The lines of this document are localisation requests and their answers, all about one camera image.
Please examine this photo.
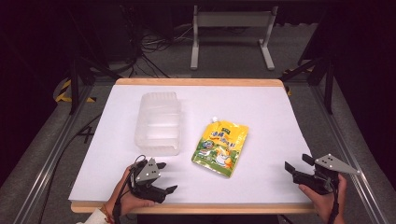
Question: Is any person's right hand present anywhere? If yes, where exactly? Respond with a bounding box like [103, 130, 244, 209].
[298, 173, 348, 219]

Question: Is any bundle of black floor cables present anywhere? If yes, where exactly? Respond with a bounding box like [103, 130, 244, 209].
[118, 12, 194, 79]

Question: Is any black floor cable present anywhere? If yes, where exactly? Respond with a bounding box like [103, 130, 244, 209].
[36, 113, 103, 224]

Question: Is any white table sheet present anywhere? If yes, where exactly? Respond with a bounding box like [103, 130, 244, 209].
[67, 84, 314, 205]

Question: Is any black metal stand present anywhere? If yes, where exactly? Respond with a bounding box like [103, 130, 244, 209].
[278, 55, 336, 116]
[66, 46, 123, 116]

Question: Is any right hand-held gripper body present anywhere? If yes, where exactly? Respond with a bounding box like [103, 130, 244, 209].
[291, 153, 361, 196]

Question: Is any person's left hand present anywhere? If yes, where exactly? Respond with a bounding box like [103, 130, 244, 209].
[106, 165, 157, 217]

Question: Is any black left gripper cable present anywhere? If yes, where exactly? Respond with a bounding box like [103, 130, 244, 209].
[112, 154, 148, 224]

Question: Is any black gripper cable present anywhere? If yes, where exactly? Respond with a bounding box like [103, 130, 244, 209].
[323, 177, 341, 224]
[112, 154, 148, 224]

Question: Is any clear plastic container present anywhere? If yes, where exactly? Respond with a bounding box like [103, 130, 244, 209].
[134, 91, 182, 157]

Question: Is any red wrist bracelet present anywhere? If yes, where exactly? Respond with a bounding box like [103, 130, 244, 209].
[100, 203, 116, 224]

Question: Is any yellow spout pouch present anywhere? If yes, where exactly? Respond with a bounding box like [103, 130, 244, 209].
[191, 116, 249, 179]

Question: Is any grey metal stand frame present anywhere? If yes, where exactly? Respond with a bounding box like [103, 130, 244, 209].
[190, 5, 279, 71]

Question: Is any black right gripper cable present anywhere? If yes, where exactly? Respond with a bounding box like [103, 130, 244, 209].
[323, 177, 341, 224]

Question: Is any aluminium floor rail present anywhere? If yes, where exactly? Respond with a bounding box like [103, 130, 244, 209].
[12, 83, 95, 224]
[310, 83, 390, 224]

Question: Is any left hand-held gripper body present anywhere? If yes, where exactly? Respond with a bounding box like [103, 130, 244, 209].
[128, 157, 169, 204]

